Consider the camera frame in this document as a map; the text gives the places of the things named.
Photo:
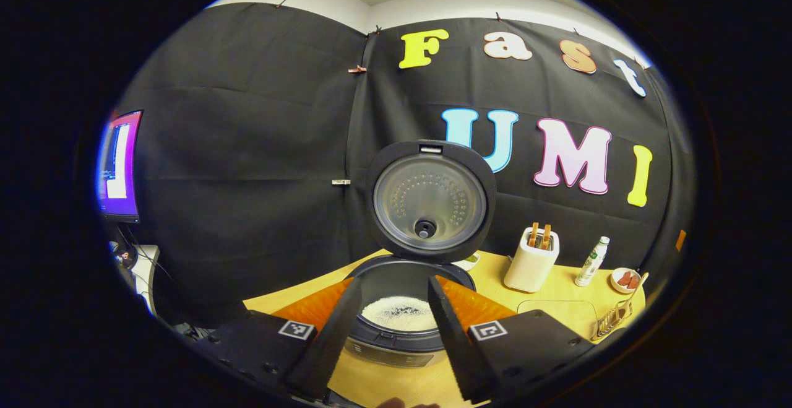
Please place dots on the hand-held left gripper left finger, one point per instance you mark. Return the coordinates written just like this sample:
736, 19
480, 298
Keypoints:
328, 346

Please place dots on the white round plate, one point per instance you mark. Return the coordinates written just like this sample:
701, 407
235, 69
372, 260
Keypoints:
617, 287

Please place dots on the toast bread slice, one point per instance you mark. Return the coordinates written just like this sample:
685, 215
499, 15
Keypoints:
546, 236
533, 234

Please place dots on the white divided grain dish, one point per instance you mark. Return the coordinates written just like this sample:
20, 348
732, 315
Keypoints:
467, 261

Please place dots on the black backdrop cloth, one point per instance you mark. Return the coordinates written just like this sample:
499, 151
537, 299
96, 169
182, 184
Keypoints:
247, 117

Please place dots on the copper cloth clip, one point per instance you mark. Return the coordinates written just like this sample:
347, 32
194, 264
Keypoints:
357, 69

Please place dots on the white milk bottle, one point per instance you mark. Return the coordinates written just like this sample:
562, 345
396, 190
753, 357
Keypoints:
591, 262

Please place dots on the white curved object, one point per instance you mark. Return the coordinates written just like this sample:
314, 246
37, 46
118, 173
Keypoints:
145, 272

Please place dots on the uncooked white rice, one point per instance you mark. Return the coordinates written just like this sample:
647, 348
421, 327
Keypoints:
399, 314

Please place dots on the wooden spoon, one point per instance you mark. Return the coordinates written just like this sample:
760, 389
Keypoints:
634, 293

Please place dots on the computer monitor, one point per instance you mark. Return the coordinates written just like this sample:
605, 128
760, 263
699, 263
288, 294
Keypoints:
117, 166

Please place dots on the black rice cooker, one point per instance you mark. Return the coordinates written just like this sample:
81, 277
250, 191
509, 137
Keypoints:
430, 204

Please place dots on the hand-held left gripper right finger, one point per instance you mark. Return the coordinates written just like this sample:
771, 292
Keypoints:
455, 346

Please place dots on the white toaster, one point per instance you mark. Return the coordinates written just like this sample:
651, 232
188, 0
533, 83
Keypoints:
529, 269

